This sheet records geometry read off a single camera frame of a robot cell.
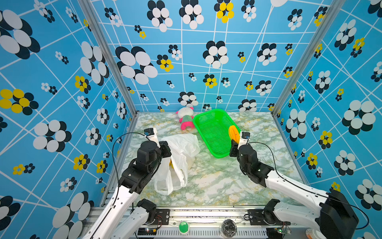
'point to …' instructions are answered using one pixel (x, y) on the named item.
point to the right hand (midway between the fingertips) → (235, 141)
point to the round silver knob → (229, 228)
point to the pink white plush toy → (186, 118)
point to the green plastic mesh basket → (213, 126)
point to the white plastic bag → (172, 174)
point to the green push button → (183, 227)
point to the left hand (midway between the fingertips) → (168, 139)
